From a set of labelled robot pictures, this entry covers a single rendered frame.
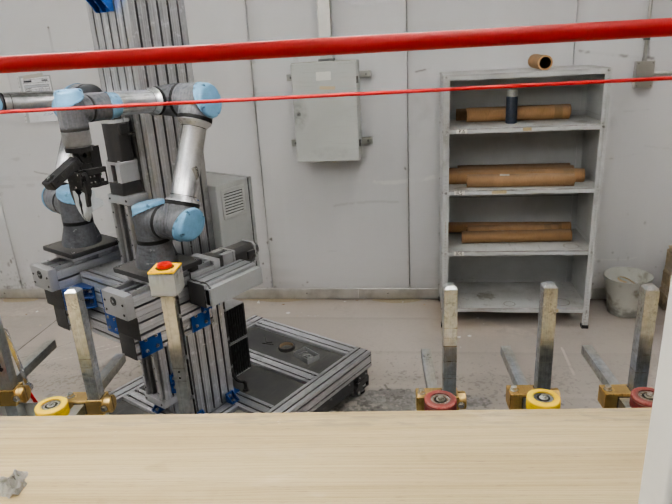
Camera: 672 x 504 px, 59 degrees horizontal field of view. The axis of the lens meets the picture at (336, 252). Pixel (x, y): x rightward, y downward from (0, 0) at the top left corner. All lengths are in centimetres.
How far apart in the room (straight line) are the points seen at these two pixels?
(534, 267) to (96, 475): 335
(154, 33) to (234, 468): 156
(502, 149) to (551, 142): 30
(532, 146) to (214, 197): 225
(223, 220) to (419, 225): 190
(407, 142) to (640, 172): 148
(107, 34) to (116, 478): 157
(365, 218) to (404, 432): 279
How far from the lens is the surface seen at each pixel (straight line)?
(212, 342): 266
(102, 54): 31
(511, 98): 365
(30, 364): 210
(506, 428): 146
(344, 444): 139
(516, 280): 426
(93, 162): 181
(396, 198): 403
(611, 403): 179
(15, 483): 151
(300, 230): 417
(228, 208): 251
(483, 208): 406
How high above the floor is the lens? 175
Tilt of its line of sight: 19 degrees down
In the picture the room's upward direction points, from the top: 3 degrees counter-clockwise
